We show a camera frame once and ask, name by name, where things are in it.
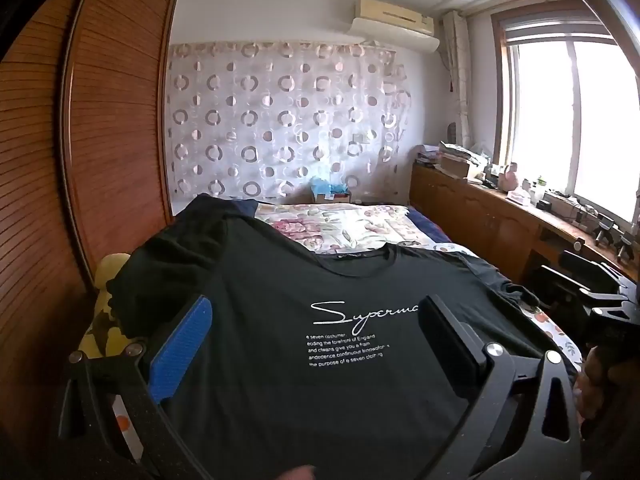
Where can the green-capped bottle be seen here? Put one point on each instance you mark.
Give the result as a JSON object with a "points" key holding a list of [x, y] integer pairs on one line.
{"points": [[539, 186]]}

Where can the black printed t-shirt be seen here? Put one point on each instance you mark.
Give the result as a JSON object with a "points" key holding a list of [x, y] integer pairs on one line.
{"points": [[310, 370]]}

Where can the slatted wooden wardrobe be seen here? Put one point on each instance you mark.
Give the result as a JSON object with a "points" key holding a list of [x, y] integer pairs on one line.
{"points": [[115, 110]]}

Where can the pink tissue pack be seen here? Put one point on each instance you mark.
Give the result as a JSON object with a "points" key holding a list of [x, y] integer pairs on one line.
{"points": [[518, 197]]}

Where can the cardboard box with blue bags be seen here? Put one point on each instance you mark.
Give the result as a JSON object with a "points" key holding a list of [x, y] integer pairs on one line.
{"points": [[330, 195]]}

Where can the window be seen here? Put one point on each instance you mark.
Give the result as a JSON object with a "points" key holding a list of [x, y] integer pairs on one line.
{"points": [[590, 120]]}

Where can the person's right hand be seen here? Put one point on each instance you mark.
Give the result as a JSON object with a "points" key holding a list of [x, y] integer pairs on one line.
{"points": [[590, 385]]}

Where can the folded navy dotted clothing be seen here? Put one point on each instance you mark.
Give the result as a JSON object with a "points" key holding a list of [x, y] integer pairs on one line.
{"points": [[247, 206]]}

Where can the small black box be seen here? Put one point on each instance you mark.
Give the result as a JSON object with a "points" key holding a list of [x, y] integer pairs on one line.
{"points": [[544, 205]]}

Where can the wall air conditioner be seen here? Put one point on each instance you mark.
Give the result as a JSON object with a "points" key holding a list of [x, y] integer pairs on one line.
{"points": [[395, 25]]}

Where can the pink bottle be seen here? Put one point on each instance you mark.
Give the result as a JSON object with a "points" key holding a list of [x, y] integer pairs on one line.
{"points": [[511, 177]]}

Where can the floral blanket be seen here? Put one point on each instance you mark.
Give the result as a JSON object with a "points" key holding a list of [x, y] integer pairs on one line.
{"points": [[340, 225]]}

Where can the white orange-print cloth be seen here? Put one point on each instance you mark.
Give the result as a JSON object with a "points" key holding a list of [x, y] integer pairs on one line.
{"points": [[550, 332]]}

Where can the stack of papers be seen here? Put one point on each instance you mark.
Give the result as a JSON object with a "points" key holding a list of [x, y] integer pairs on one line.
{"points": [[427, 157]]}

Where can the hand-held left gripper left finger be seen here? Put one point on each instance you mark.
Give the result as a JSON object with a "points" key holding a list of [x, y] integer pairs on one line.
{"points": [[180, 350]]}

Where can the long wooden cabinet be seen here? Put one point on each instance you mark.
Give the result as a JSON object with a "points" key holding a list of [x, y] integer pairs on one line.
{"points": [[475, 210]]}

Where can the navy blue blanket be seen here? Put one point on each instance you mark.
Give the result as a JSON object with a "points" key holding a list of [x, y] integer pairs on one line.
{"points": [[430, 227]]}

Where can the small clear bottle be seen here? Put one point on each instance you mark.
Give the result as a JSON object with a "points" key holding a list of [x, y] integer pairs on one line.
{"points": [[526, 186]]}

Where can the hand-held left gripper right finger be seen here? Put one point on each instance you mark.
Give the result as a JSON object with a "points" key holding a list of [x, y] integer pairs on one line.
{"points": [[442, 332]]}

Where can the brown cardboard box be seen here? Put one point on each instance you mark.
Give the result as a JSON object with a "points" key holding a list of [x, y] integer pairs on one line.
{"points": [[455, 166]]}

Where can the patterned window curtain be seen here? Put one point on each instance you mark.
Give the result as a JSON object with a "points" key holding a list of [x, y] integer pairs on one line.
{"points": [[457, 85]]}

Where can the sheer circle-pattern curtain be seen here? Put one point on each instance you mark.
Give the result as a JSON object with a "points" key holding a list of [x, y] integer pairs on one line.
{"points": [[280, 110]]}

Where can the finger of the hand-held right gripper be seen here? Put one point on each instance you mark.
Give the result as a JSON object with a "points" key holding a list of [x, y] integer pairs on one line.
{"points": [[592, 266], [557, 285]]}

